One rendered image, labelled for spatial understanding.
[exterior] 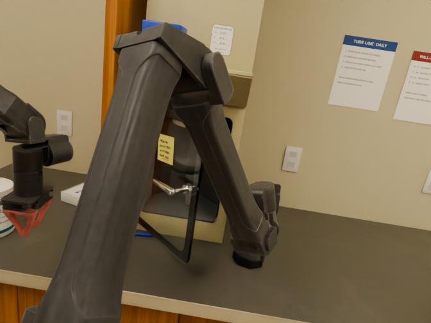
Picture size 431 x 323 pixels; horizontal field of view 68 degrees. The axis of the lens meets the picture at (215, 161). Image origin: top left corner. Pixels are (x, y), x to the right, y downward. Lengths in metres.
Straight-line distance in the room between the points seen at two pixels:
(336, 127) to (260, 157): 0.35
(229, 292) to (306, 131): 0.80
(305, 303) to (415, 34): 1.10
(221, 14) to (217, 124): 0.53
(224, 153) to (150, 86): 0.19
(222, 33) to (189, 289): 0.71
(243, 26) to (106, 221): 0.75
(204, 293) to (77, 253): 0.63
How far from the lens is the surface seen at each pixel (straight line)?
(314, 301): 1.01
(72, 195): 1.31
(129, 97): 0.36
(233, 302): 0.92
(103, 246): 0.32
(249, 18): 0.97
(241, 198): 0.57
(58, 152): 0.82
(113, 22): 0.94
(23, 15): 1.67
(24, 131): 0.76
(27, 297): 1.09
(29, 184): 0.80
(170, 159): 0.88
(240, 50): 0.97
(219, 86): 0.44
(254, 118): 1.42
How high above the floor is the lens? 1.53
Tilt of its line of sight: 17 degrees down
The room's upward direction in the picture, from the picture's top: 9 degrees clockwise
